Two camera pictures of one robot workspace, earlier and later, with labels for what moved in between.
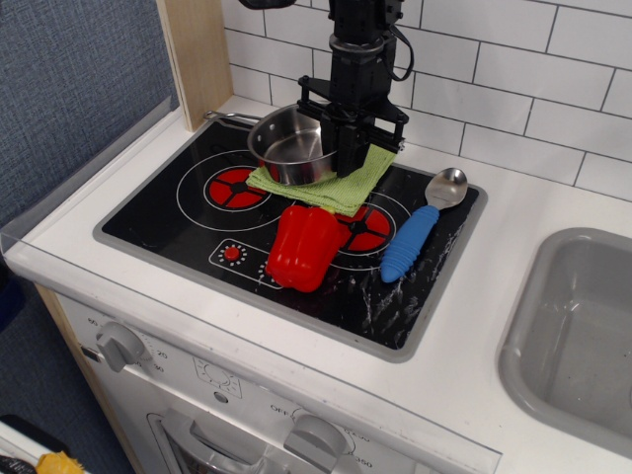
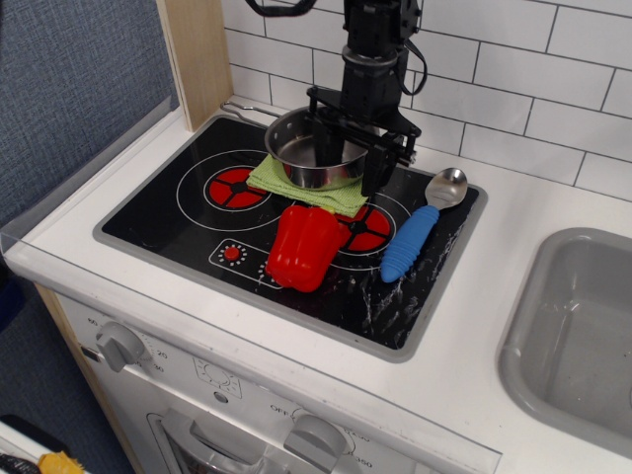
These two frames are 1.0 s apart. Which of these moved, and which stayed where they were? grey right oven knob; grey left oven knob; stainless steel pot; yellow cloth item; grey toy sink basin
Moved: stainless steel pot
Stayed: grey toy sink basin; grey left oven knob; grey right oven knob; yellow cloth item
